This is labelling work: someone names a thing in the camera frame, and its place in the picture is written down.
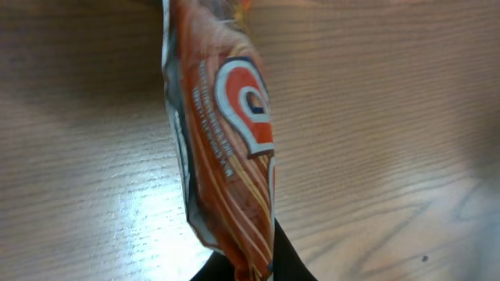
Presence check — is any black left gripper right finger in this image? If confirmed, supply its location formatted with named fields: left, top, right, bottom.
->
left=273, top=220, right=317, bottom=281

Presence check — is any orange Top chocolate bar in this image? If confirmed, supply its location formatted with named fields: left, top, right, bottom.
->
left=162, top=0, right=275, bottom=280

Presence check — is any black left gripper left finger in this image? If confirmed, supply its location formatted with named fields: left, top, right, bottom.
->
left=191, top=251, right=234, bottom=281

